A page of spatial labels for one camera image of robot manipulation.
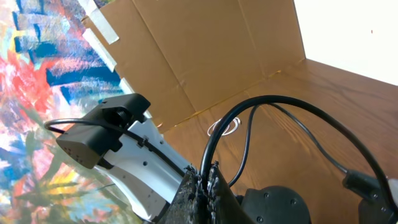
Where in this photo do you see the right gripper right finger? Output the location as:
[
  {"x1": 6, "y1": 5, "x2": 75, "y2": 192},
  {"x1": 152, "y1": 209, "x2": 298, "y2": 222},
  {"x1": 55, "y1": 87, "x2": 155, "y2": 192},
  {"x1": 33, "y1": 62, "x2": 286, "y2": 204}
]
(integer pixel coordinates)
[{"x1": 206, "y1": 161, "x2": 253, "y2": 224}]

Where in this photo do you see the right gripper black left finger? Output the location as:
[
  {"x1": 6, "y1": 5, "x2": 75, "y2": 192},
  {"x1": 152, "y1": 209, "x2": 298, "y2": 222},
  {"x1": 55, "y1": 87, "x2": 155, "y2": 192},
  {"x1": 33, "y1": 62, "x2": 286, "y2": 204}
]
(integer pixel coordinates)
[{"x1": 159, "y1": 166, "x2": 205, "y2": 224}]

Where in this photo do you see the black USB cable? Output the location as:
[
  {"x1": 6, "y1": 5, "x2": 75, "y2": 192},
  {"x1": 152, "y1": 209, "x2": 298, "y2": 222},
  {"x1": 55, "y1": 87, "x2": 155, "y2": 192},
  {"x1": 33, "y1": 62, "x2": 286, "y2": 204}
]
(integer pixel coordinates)
[{"x1": 198, "y1": 95, "x2": 398, "y2": 215}]

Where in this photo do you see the white cable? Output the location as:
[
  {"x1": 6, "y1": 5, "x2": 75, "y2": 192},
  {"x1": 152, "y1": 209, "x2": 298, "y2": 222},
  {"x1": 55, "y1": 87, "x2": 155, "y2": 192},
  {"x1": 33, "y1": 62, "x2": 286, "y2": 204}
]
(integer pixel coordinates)
[{"x1": 206, "y1": 116, "x2": 242, "y2": 137}]

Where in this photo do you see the colourful painted backdrop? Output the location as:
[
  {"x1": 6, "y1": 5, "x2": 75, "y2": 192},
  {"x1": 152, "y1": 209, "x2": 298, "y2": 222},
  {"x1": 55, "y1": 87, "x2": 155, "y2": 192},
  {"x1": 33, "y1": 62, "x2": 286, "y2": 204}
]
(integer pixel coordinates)
[{"x1": 1, "y1": 0, "x2": 140, "y2": 223}]

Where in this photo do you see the left camera black cable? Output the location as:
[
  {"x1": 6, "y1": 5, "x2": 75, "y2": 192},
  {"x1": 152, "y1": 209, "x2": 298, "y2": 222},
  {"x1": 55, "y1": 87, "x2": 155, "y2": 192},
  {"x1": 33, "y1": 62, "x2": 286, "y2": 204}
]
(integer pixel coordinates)
[{"x1": 44, "y1": 118, "x2": 187, "y2": 177}]

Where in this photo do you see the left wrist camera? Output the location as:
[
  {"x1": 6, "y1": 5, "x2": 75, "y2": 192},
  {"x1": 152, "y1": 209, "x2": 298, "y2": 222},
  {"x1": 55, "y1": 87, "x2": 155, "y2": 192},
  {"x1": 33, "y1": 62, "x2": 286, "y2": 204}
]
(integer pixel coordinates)
[{"x1": 341, "y1": 169, "x2": 398, "y2": 224}]

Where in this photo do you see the cardboard box wall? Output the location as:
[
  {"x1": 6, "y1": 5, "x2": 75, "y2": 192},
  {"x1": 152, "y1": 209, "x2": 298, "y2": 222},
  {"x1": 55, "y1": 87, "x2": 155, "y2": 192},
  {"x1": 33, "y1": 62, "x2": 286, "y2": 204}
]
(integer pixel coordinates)
[{"x1": 82, "y1": 0, "x2": 305, "y2": 132}]

